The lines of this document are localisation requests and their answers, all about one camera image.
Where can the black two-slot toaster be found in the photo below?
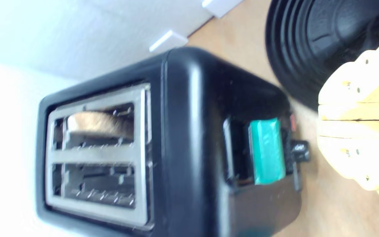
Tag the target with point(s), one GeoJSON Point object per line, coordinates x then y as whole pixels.
{"type": "Point", "coordinates": [189, 148]}

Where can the black round plate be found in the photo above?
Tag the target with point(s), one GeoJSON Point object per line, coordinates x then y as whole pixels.
{"type": "Point", "coordinates": [308, 39]}

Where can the brown bread slice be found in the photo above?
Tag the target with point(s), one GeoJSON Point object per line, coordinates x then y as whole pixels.
{"type": "Point", "coordinates": [104, 125]}

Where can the green taped toaster lever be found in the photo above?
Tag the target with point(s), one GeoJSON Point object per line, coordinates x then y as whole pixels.
{"type": "Point", "coordinates": [266, 151]}

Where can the white wall clip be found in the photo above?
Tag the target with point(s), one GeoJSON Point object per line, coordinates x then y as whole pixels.
{"type": "Point", "coordinates": [169, 41]}
{"type": "Point", "coordinates": [220, 6]}

